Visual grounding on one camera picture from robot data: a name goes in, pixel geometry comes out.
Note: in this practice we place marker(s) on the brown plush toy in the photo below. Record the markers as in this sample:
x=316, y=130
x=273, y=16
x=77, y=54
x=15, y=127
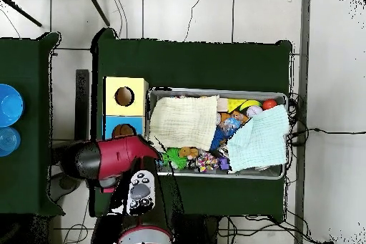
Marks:
x=188, y=152

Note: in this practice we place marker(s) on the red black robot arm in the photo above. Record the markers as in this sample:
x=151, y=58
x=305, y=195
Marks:
x=120, y=155

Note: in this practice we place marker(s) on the wooden box with three holes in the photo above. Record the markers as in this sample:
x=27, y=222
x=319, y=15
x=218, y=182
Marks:
x=137, y=106

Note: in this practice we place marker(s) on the shallow mesh bin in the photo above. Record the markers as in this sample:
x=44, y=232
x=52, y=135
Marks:
x=217, y=91

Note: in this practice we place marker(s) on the grey round floor base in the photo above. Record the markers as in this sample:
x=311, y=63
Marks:
x=64, y=189

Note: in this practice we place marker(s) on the green spiky ball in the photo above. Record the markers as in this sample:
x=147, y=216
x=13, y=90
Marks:
x=174, y=156

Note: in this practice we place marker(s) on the dark green side tablecloth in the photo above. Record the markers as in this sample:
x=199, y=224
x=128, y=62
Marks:
x=28, y=184

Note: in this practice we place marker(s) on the cream waffle cloth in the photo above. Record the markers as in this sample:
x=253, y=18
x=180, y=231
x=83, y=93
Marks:
x=183, y=123

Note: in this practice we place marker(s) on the blue round lid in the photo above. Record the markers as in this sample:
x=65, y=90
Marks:
x=8, y=141

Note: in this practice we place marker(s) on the purple toy block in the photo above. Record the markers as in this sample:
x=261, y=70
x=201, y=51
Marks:
x=224, y=164

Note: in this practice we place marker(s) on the blue plastic bowl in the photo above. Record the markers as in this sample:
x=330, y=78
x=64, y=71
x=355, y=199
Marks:
x=10, y=105

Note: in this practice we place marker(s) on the crumpled plastic bottle blue label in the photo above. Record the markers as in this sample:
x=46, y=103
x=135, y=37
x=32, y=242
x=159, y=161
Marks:
x=230, y=125

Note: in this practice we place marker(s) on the plain wooden block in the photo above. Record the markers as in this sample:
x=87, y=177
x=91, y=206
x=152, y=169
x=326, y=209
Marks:
x=222, y=105

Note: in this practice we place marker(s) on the yellow triangular block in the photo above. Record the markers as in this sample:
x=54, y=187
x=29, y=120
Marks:
x=234, y=104

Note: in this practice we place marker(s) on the mint waffle cloth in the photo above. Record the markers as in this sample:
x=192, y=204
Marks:
x=260, y=141

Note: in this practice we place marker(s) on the white baseball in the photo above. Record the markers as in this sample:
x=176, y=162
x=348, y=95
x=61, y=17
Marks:
x=254, y=111

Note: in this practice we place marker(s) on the yellow green ball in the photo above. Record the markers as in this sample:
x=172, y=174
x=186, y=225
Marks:
x=253, y=103

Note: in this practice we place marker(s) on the orange red ball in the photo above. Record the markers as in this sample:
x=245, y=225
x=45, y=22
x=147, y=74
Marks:
x=269, y=104

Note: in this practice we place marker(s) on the black tripod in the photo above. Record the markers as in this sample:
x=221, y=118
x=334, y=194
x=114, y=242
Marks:
x=97, y=6

